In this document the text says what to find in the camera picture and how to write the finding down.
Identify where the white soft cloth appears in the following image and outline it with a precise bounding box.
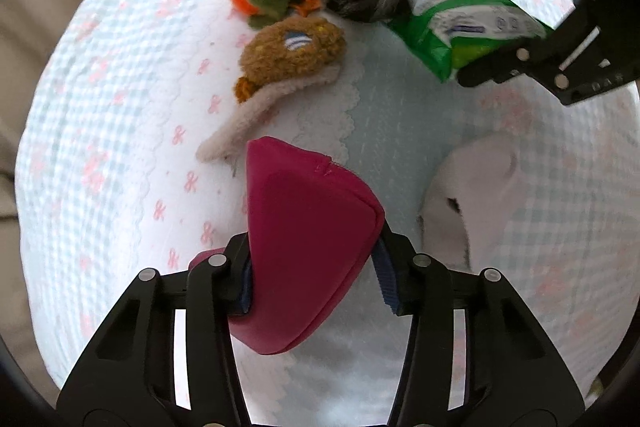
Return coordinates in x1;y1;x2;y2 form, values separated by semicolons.
416;136;527;269

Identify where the brown fuzzy plush toy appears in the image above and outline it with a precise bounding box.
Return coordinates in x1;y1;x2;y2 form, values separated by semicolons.
234;16;347;104

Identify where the green tissue packet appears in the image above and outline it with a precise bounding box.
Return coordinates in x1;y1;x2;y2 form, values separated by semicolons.
387;0;549;83

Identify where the checked bow-print quilt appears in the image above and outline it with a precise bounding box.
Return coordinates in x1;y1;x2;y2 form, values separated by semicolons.
14;0;640;427

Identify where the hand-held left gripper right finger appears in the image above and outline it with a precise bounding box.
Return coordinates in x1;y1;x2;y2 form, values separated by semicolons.
371;227;587;427

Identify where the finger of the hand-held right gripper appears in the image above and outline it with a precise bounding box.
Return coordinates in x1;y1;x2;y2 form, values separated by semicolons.
457;25;627;106

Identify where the magenta fabric pouch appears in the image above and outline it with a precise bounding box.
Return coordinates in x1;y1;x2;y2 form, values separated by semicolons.
189;136;386;355

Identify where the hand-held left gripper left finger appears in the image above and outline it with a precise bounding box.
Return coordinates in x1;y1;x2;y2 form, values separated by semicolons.
56;231;254;427

